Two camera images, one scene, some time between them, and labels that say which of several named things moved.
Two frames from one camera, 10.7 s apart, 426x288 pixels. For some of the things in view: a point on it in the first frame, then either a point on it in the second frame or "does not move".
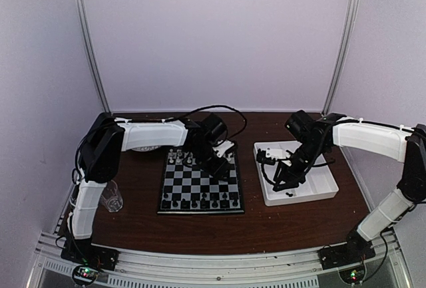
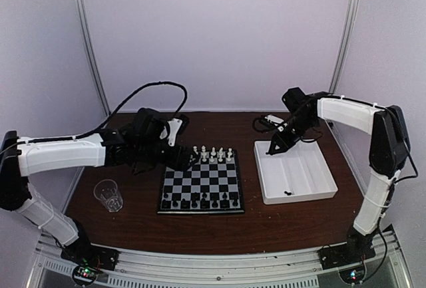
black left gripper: [218, 169] -> [179, 161]
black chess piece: [184, 203] does not move
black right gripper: [287, 173] -> [285, 144]
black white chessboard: [186, 189] does not move
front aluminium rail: [289, 269] does not move
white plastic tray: [319, 180] does not move
